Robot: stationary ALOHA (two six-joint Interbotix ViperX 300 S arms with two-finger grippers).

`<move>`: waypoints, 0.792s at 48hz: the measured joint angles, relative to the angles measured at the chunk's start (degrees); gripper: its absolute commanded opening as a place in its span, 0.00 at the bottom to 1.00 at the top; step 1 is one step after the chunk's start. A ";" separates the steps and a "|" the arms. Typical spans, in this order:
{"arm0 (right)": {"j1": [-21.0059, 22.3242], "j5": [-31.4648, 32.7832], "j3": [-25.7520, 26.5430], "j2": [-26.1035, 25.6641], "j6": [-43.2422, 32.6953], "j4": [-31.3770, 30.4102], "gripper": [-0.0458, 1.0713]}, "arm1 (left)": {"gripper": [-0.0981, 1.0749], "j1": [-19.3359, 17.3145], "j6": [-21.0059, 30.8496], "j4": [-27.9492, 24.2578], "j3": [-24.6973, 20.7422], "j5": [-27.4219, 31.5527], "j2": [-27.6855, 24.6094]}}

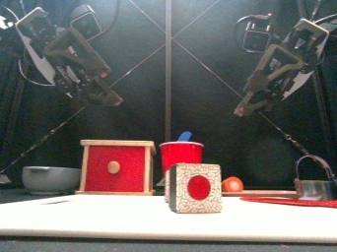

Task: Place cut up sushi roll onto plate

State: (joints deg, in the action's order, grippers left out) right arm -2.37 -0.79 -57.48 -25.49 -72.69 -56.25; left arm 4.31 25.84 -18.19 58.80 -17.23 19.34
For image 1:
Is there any toy sushi roll piece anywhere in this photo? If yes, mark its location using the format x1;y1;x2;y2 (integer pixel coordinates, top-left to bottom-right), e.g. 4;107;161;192
169;162;224;215
163;168;173;203

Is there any red plastic cup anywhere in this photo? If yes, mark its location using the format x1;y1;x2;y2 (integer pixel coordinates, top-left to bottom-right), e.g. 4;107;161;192
158;141;206;175

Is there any red wooden drawer box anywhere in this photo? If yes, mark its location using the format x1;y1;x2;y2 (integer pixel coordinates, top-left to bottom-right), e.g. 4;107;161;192
75;139;158;196

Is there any orange toy food piece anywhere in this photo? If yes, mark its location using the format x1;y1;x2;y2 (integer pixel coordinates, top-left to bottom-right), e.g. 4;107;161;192
221;176;245;193

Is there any grey bowl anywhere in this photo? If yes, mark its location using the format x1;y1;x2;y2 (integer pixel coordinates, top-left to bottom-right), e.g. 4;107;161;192
22;165;83;196

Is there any wooden tray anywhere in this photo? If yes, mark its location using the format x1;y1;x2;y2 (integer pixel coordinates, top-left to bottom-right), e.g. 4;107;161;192
221;189;300;199

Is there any red toy knife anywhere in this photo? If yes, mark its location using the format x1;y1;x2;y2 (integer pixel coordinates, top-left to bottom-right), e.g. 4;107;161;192
240;196;337;209

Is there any white cutting board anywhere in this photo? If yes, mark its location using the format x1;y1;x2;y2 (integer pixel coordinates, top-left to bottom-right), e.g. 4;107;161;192
0;193;337;244

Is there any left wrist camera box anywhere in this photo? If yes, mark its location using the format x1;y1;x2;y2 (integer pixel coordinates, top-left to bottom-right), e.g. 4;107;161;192
64;3;106;41

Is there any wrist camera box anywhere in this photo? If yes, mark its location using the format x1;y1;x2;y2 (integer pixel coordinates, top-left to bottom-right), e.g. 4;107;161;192
64;3;106;41
240;13;276;54

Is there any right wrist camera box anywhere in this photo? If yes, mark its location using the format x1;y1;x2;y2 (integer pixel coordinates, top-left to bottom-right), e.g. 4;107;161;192
240;13;276;54

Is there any thin diagonal brace wire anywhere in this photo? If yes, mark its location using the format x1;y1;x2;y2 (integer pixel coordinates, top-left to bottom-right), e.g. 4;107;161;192
127;0;311;156
0;0;221;173

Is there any metal frame pole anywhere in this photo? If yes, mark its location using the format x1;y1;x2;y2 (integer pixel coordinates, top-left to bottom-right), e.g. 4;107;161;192
165;0;173;143

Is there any blue utensil handle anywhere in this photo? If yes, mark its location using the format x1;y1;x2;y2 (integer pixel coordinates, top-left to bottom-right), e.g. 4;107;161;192
177;130;194;143

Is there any small metal cup with handle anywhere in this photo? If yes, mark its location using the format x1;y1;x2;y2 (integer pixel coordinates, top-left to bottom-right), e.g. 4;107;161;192
293;154;337;202

